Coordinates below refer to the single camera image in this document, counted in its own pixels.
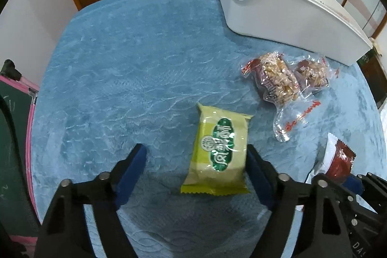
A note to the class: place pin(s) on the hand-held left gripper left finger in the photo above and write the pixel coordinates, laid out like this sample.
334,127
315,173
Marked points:
131,173

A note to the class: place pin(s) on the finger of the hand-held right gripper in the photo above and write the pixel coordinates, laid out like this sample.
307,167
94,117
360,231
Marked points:
355,185

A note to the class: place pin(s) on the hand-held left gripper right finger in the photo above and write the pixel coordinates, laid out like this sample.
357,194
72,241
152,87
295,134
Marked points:
260,176

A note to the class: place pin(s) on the dark red snack packet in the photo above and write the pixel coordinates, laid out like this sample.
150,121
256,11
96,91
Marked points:
337,159

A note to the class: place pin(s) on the green snack packet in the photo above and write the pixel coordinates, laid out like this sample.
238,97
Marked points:
219,155

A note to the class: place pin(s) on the white storage bin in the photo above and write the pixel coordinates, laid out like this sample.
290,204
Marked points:
287,13

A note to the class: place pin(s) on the clear walnut date packet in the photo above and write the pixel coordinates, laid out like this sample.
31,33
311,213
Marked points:
314,72
275,79

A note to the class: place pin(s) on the blue plush cloth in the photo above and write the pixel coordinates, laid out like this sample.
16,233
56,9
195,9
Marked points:
136,64

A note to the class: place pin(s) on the pink framed chalkboard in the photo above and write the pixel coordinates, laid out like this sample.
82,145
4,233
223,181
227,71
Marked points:
12,140

